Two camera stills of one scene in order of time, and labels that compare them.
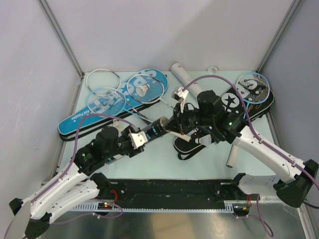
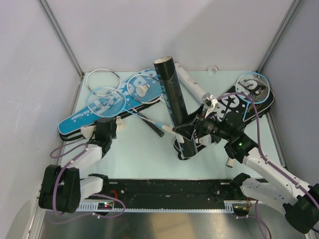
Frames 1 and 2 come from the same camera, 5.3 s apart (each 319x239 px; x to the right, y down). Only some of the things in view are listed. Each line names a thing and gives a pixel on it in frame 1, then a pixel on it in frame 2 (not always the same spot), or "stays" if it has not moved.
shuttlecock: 119,125 stays
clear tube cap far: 213,70 stays
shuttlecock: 141,90 stays
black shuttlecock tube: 157,127 -> 166,71
